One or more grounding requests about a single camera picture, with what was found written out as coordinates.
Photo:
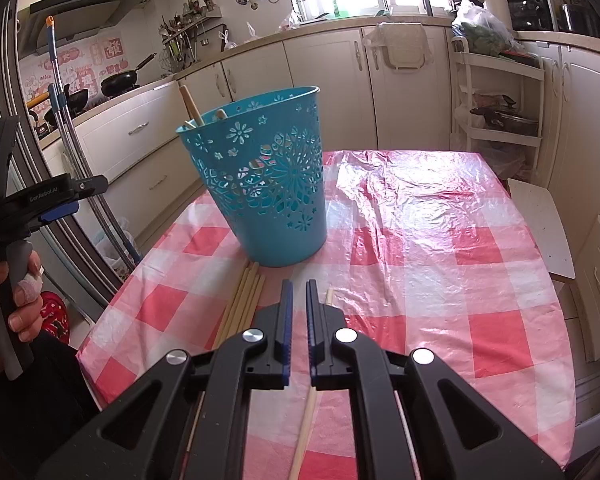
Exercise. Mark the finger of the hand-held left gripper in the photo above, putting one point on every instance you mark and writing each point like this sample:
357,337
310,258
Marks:
42,194
55,217

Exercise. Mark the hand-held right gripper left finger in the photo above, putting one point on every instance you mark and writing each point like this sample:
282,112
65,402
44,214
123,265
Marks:
287,330

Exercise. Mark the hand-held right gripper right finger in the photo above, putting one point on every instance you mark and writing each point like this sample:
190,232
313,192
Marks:
311,330

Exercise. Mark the blue perforated plastic basket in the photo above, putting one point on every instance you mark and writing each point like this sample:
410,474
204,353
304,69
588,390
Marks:
280,230

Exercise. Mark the white plastic bag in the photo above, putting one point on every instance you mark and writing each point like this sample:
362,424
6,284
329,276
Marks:
115,245

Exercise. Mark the silver mop pole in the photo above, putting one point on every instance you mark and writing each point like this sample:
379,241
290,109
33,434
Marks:
62,110

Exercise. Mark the black wok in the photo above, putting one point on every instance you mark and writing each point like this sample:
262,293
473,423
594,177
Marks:
75,101
122,80

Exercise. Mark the red patterned round object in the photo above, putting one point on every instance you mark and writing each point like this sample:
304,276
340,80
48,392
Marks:
55,315

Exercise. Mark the pink checked plastic tablecloth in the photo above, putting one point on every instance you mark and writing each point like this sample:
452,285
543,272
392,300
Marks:
430,240

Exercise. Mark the black range hood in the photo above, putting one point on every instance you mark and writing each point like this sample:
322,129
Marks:
75,12

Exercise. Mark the person's black trousers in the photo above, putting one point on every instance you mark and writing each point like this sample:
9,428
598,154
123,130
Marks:
50,400

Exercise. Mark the clear plastic bag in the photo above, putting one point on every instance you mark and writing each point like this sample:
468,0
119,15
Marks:
252,34
290,20
227,41

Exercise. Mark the cream kitchen base cabinets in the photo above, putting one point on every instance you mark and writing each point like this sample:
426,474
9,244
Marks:
330,85

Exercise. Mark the white stool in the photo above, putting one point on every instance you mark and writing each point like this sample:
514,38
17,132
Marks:
545,225

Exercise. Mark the lidded metal pot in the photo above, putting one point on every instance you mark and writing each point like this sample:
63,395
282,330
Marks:
507,120

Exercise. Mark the white bag holder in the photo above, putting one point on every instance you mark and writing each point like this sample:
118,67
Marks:
402,55

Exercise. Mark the white trolley rack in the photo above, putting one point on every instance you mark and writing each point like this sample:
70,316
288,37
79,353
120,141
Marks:
500,72

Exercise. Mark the green bottle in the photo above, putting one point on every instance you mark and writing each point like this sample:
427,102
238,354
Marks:
335,6

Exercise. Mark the green plastic bag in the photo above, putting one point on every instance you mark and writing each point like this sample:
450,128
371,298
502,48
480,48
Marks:
485,30

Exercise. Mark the black tap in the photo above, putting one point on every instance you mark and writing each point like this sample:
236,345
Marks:
425,0

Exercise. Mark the white thermos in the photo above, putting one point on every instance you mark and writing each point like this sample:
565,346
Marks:
495,5

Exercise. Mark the black cooking pot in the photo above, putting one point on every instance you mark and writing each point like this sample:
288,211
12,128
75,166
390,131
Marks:
577,20

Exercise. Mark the pink wall stickers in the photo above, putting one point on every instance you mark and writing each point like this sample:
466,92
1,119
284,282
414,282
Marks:
80,65

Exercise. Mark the wall utensil rack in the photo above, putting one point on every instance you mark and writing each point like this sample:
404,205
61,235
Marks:
185,35

